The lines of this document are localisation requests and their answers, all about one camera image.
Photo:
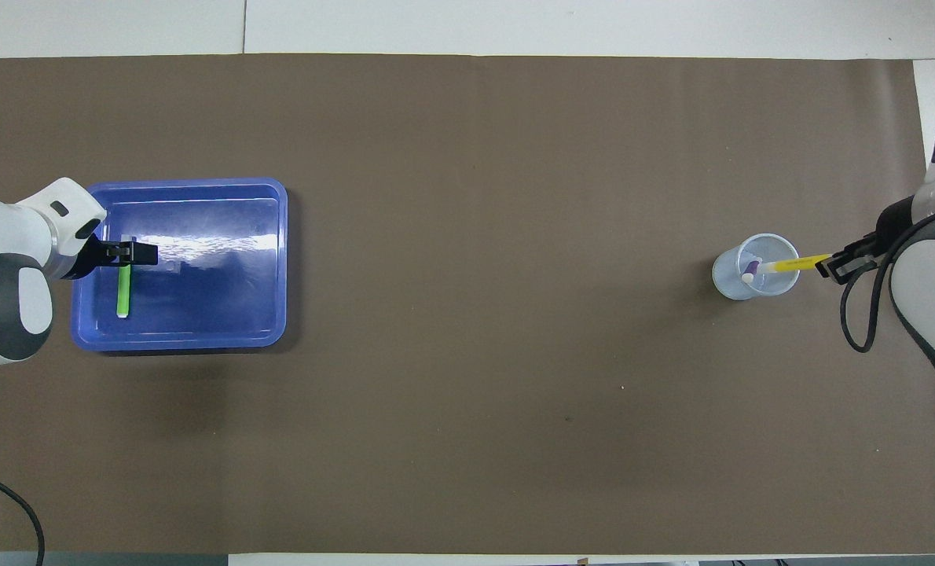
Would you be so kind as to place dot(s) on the brown table mat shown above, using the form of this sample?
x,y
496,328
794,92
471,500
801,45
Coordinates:
x,y
467,393

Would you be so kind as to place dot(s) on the blue plastic tray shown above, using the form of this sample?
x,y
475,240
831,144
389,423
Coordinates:
x,y
224,299

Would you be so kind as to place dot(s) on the green pen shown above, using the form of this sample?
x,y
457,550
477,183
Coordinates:
x,y
124,295

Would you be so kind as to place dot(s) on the translucent mesh pen cup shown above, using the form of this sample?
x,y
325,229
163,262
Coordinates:
x,y
727,283

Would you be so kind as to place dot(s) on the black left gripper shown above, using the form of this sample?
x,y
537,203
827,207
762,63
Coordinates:
x,y
97,255

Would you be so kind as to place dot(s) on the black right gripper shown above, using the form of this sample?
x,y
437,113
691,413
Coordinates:
x,y
880,240

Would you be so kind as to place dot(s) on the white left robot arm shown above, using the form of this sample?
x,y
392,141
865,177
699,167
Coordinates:
x,y
12,236

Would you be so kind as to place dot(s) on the yellow pen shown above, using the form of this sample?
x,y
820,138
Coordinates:
x,y
790,265

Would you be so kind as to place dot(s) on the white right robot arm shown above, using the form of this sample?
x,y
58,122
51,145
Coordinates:
x,y
931,291

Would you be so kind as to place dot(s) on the purple pen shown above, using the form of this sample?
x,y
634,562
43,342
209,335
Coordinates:
x,y
750,271

